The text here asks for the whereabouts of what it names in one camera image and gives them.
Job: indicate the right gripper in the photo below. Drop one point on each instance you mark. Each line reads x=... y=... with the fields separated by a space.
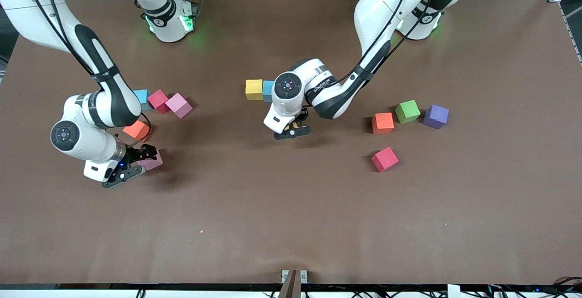
x=135 y=154

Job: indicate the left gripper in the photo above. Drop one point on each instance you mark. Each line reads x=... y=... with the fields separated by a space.
x=302 y=116

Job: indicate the light blue foam cube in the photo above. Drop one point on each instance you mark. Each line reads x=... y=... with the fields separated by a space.
x=142 y=95
x=267 y=91

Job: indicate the red foam cube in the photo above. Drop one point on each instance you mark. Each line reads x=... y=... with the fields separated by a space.
x=385 y=159
x=158 y=100

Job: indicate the orange foam cube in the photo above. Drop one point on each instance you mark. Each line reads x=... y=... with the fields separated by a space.
x=383 y=123
x=136 y=130

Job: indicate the brown table cover sheet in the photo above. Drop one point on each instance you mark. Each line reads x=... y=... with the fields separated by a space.
x=291 y=198

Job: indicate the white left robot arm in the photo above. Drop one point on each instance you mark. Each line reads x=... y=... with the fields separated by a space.
x=391 y=2

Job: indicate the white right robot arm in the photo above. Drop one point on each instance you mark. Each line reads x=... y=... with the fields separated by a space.
x=27 y=11

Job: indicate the brown wooden bar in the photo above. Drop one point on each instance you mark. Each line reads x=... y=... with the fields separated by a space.
x=291 y=286

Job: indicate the pink foam cube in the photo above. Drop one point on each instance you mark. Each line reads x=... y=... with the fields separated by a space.
x=154 y=164
x=178 y=104

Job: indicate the purple foam cube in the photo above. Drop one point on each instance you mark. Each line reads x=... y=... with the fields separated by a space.
x=436 y=117

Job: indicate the white metal bracket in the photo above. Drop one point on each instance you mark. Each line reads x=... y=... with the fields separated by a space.
x=284 y=276

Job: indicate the green foam cube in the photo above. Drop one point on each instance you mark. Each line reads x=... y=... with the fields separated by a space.
x=407 y=111

